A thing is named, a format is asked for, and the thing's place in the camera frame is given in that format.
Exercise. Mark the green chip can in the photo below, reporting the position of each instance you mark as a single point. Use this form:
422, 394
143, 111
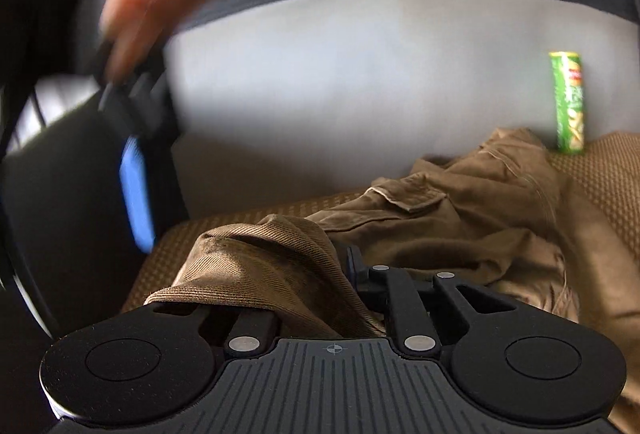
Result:
567, 104

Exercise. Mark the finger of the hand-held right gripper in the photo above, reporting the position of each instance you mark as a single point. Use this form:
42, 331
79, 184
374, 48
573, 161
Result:
136, 194

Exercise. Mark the grey and black sofa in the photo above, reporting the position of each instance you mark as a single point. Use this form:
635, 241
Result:
350, 89

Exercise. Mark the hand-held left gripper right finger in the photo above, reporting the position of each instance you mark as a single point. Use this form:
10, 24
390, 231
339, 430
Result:
356, 266

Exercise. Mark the brown cargo pants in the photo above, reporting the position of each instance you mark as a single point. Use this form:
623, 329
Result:
450, 224

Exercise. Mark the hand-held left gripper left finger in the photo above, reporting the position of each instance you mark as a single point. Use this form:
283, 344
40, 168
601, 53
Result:
250, 328

